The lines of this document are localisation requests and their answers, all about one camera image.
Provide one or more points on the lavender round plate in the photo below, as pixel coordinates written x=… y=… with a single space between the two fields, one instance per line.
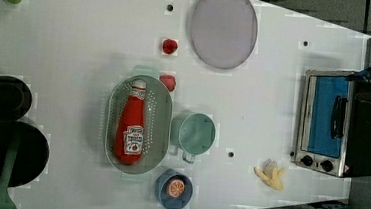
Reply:
x=224 y=32

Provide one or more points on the red strawberry toy lower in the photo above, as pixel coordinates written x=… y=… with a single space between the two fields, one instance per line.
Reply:
x=169 y=82

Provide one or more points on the silver toaster oven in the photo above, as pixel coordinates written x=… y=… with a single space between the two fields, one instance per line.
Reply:
x=334 y=135

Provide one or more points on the orange slice toy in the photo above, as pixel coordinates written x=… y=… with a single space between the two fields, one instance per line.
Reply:
x=175 y=188

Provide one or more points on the peeled banana toy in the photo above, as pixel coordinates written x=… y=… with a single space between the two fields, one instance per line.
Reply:
x=271 y=175

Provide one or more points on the red strawberry toy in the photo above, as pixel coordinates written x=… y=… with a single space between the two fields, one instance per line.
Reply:
x=169 y=46
x=169 y=82

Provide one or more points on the mint green cup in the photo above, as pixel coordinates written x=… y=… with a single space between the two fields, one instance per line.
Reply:
x=193 y=133

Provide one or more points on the blue bowl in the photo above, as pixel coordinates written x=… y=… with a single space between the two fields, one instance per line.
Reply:
x=160 y=190

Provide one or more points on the large black pan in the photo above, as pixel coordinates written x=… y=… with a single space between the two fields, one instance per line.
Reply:
x=32 y=155

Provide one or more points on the green spatula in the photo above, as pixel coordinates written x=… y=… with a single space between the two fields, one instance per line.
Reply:
x=11 y=154

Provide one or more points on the red plush ketchup bottle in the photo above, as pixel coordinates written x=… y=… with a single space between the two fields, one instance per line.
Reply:
x=129 y=134

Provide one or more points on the small black pot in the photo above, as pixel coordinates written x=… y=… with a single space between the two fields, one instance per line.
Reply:
x=15 y=98

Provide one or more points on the grey-green oval strainer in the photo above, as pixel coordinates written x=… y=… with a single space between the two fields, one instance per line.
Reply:
x=157 y=122

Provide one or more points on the red strawberry toy upper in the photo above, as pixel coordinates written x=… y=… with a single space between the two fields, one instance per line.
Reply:
x=169 y=46

